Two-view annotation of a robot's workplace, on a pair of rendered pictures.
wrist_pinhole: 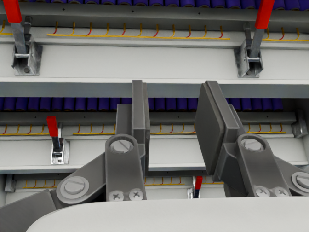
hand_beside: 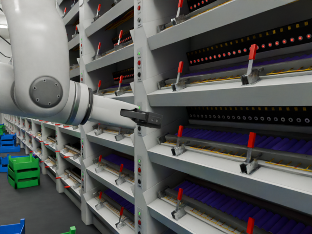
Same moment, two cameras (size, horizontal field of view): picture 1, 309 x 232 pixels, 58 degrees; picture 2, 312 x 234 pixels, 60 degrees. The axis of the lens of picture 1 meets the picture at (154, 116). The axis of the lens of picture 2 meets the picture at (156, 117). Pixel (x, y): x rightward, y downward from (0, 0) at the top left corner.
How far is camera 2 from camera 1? 60 cm
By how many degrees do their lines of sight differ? 73
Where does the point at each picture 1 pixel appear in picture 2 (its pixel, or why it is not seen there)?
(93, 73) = (191, 159)
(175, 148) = not seen: outside the picture
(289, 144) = not seen: outside the picture
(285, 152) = not seen: outside the picture
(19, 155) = (165, 209)
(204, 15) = (243, 147)
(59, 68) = (184, 156)
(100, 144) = (196, 220)
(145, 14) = (221, 144)
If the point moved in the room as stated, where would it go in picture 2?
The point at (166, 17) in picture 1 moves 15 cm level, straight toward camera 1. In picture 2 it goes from (227, 146) to (178, 149)
